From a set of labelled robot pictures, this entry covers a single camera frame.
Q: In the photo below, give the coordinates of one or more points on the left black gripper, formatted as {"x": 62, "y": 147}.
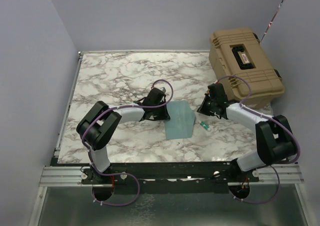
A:
{"x": 164, "y": 116}

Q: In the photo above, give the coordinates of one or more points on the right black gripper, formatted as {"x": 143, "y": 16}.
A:
{"x": 203, "y": 109}

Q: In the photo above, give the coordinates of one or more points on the green glue stick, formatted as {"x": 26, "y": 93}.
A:
{"x": 204, "y": 125}

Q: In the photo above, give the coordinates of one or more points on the teal envelope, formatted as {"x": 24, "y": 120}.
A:
{"x": 182, "y": 119}

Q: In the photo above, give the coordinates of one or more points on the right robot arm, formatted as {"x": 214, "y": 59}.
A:
{"x": 274, "y": 138}

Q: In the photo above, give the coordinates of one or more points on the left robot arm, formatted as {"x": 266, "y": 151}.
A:
{"x": 99, "y": 124}

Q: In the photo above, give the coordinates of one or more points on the tan plastic tool case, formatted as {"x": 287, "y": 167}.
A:
{"x": 241, "y": 65}

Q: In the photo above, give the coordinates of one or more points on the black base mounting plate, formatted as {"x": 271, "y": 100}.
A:
{"x": 167, "y": 178}

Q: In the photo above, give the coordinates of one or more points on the aluminium rail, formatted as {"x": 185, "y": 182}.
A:
{"x": 73, "y": 176}

